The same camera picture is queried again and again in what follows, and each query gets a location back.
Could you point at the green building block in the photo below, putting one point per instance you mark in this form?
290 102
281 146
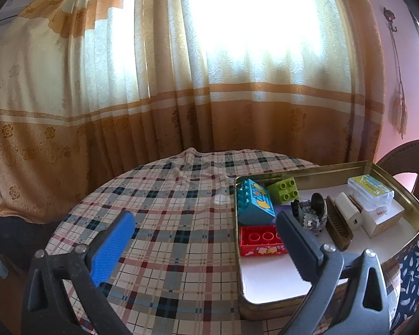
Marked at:
282 190

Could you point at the blue building block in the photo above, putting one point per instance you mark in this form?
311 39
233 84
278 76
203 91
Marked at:
255 202

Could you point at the blue feather-print cloth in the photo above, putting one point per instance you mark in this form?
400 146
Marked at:
415 272

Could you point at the wooden comb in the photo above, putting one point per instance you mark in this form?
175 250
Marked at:
338 226

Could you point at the clear plastic box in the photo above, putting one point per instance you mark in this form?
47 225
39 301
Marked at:
370 190

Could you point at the white charger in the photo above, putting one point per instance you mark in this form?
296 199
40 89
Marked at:
349 211

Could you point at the white air conditioner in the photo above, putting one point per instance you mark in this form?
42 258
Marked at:
7 12

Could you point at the grey speckled object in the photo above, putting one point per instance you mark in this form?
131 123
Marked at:
312 216

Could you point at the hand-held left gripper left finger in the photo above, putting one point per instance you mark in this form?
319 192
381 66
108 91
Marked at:
113 247

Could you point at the wooden chair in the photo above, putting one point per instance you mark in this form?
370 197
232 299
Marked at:
405 146

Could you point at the white box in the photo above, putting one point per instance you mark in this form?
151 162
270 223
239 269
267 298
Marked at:
384 221

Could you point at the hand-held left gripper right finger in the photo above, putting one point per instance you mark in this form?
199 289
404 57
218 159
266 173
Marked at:
300 247

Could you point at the gold tin tray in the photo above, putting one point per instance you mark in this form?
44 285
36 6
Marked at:
272 282

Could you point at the cream and orange curtain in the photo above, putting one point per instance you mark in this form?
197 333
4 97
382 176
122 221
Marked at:
160 76

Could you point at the plaid tablecloth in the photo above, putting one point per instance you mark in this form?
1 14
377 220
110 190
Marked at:
178 199

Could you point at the purple rectangular block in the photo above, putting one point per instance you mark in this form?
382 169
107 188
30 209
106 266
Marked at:
282 211

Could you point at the wall tassel hanging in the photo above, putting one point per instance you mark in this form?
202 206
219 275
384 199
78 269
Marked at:
398 104

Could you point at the red building block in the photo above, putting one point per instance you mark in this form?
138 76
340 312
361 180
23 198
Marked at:
260 240

